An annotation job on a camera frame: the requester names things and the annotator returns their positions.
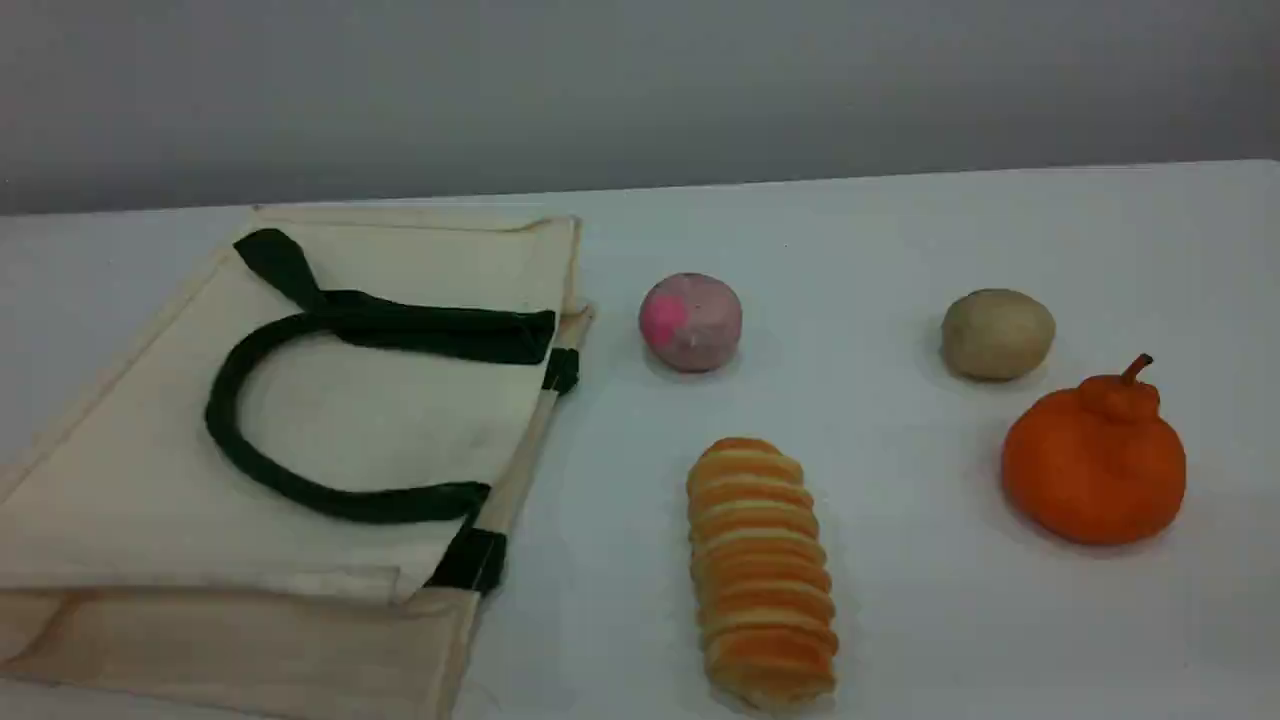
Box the pink peach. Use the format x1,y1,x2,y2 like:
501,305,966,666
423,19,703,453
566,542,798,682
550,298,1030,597
638,272,744,374

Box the long ridged golden bread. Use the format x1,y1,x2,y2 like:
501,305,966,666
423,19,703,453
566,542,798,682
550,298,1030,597
686,437,839,713

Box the white canvas bag green handles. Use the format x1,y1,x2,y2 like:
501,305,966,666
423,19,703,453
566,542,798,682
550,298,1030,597
0,205,598,720

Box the round brown potato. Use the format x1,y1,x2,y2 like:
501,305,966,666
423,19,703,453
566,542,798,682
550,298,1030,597
940,288,1057,382

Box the orange tangerine with stem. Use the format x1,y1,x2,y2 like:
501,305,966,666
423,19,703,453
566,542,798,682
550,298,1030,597
1001,353,1188,547

